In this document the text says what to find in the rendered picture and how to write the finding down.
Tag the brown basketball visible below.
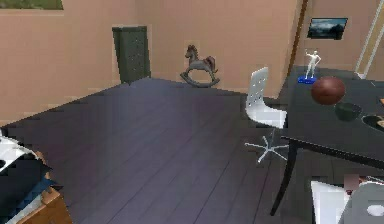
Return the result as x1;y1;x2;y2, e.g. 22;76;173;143
310;76;347;106

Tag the framed landscape picture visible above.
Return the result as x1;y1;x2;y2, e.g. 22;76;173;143
306;17;349;41

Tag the dark green bowl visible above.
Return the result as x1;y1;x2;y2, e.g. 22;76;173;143
334;102;363;122

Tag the white statuette on blue base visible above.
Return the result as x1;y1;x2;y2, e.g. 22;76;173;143
297;49;322;85

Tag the window with green view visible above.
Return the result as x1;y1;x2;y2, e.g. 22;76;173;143
0;0;64;11

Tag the grey chair with hole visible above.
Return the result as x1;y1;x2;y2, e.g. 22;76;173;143
337;181;384;224

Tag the white box under table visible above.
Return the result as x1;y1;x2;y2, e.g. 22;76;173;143
310;180;354;224

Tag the dark green tall cabinet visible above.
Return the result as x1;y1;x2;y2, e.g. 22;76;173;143
111;25;152;86

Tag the black bowl with food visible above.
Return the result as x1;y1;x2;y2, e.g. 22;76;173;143
361;114;384;134

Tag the brown door frame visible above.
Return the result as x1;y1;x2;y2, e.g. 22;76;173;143
286;0;309;78

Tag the white swivel chair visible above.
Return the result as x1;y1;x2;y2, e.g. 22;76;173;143
244;66;290;164

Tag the black table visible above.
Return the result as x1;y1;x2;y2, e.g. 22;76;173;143
269;66;384;217

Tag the grey rocking horse toy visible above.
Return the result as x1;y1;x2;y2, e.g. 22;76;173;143
179;44;221;89

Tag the white leaning ladder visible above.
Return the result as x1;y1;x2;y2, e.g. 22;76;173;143
354;0;384;80

